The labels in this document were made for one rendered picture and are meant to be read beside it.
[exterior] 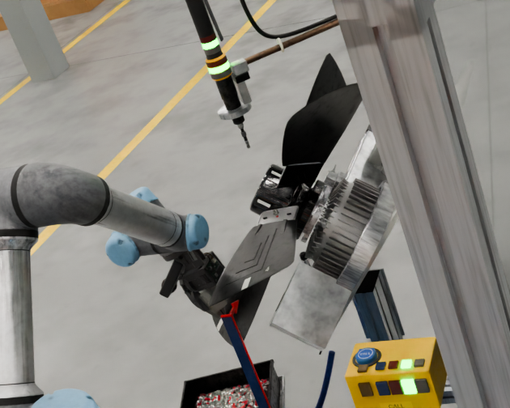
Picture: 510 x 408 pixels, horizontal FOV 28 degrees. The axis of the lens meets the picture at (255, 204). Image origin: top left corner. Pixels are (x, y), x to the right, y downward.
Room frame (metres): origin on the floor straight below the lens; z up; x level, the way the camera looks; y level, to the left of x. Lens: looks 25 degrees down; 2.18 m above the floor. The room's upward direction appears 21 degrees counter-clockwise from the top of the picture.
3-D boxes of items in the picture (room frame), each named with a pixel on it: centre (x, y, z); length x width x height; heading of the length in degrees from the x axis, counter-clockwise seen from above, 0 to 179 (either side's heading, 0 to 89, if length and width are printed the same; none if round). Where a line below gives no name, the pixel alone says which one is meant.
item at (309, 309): (1.92, -0.03, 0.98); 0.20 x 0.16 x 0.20; 63
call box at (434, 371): (1.52, -0.13, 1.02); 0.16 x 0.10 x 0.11; 63
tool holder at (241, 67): (1.98, -0.04, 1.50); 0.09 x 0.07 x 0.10; 98
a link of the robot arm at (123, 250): (1.97, 0.26, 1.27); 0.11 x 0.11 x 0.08; 60
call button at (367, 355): (1.54, -0.09, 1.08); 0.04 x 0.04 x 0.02
